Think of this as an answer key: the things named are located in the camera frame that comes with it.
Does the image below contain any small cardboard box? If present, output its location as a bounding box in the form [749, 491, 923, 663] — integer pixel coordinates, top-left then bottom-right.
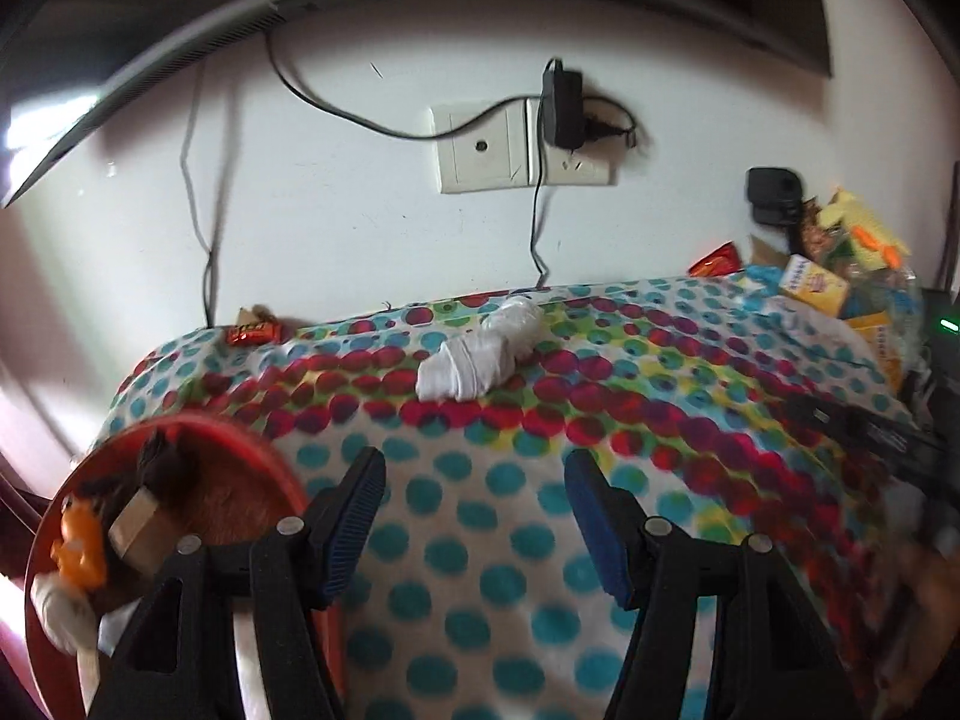
[107, 486, 170, 569]

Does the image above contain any white cloth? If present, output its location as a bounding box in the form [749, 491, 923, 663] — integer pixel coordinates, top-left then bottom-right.
[30, 574, 100, 655]

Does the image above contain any person's right forearm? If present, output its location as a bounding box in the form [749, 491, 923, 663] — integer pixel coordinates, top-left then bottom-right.
[876, 538, 960, 715]

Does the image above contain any white wall socket plate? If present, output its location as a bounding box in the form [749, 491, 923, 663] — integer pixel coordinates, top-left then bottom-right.
[430, 100, 530, 194]
[525, 96, 620, 188]

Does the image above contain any white sock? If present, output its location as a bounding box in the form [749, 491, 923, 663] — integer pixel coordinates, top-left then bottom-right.
[415, 295, 546, 402]

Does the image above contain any red snack packet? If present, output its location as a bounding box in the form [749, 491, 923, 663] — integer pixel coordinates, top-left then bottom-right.
[228, 306, 283, 347]
[688, 239, 743, 277]

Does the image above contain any thin black adapter cable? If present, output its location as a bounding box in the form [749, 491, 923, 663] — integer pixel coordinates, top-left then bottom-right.
[528, 141, 553, 290]

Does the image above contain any yellow and white box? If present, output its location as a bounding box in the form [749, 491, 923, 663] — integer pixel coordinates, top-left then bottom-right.
[775, 254, 853, 317]

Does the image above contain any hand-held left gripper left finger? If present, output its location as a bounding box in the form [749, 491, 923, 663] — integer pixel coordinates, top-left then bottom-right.
[86, 446, 388, 720]

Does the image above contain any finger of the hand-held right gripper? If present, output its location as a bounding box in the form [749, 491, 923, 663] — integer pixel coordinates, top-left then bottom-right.
[784, 391, 960, 482]

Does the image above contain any black power adapter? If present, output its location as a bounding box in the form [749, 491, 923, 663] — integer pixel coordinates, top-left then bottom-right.
[541, 58, 585, 150]

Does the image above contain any orange box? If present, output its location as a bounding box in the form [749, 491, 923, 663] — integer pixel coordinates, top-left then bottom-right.
[846, 313, 907, 392]

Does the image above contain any thick black cable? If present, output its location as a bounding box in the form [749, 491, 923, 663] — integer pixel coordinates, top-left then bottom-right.
[182, 64, 227, 325]

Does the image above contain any black device with green light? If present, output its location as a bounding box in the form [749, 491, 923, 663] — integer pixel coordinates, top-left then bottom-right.
[916, 283, 960, 395]

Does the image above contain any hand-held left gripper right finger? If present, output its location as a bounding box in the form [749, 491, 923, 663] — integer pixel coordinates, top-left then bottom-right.
[564, 450, 856, 720]

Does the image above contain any polka dot cloth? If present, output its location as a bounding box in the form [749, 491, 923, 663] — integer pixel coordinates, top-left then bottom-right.
[97, 277, 931, 720]

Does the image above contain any yellow and orange toy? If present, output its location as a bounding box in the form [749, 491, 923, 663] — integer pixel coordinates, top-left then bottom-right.
[817, 190, 913, 272]

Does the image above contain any red round tray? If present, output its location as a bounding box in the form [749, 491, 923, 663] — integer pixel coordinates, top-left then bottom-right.
[22, 412, 347, 720]

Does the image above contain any orange toy figure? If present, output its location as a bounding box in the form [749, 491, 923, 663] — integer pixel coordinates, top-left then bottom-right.
[49, 495, 110, 592]

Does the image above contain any small black camera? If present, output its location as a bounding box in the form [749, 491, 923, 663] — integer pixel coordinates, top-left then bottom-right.
[745, 166, 806, 256]

